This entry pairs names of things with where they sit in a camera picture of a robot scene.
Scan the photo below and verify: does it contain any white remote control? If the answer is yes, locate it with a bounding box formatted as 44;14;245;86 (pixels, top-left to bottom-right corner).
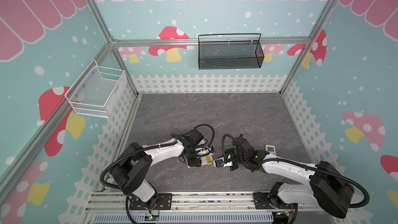
265;145;276;155
200;156;213;166

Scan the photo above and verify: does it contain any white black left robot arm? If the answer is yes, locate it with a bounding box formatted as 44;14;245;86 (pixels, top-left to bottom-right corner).
103;130;206;204

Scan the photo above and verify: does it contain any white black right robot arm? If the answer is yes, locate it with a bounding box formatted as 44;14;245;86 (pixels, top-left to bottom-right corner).
217;134;354;219

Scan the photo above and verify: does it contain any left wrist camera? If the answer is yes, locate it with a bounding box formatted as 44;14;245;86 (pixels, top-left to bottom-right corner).
195;146;214;157

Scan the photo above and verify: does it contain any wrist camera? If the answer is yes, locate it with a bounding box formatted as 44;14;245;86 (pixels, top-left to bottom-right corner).
195;146;214;157
213;158;233;168

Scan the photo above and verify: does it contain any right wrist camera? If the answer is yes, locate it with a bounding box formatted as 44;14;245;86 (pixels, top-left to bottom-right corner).
213;158;233;168

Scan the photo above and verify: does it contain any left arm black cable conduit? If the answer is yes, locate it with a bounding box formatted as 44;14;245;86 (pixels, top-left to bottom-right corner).
99;123;216;224

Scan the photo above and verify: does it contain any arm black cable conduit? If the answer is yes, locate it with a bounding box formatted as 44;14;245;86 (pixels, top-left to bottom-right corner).
221;134;371;209
99;123;216;224

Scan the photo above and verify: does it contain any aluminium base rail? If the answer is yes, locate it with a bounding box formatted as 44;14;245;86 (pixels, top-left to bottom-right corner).
81;190;347;224

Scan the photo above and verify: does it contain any black mesh wall basket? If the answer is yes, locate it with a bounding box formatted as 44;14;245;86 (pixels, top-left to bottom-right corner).
198;33;265;70

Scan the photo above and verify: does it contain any white wire wall basket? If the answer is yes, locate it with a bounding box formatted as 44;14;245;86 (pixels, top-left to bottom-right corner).
65;60;127;118

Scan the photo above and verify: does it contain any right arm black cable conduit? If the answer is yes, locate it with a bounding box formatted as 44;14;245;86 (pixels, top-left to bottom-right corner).
221;134;371;209

